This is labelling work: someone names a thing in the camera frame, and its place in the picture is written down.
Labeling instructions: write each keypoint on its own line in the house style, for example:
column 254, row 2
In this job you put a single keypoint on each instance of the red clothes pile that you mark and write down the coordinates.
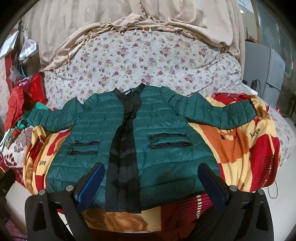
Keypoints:
column 24, row 96

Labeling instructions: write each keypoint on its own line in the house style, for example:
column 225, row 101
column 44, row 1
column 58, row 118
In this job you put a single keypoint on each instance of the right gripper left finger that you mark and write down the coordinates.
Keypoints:
column 58, row 215

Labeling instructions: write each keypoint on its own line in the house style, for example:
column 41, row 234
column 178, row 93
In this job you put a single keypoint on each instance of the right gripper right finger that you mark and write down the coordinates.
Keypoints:
column 243, row 215

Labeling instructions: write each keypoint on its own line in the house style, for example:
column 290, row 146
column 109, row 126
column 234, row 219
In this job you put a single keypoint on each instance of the floral quilt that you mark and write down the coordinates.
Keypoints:
column 123, row 61

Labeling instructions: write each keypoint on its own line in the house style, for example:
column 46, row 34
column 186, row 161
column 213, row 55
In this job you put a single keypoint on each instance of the dark green quilted jacket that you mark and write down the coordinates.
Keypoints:
column 145, row 140

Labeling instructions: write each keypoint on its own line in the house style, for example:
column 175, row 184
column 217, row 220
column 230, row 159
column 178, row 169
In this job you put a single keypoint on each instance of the red white leaf blanket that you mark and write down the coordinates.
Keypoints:
column 13, row 152

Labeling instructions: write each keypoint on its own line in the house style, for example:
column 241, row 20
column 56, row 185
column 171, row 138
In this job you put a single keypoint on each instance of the clear plastic bag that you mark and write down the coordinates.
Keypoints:
column 29, row 49

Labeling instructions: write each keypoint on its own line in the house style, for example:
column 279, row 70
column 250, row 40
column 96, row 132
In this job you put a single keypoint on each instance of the red orange love blanket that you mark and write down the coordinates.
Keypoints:
column 247, row 156

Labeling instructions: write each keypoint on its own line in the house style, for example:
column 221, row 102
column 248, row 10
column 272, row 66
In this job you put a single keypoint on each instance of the black power adapter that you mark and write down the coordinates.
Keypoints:
column 254, row 85

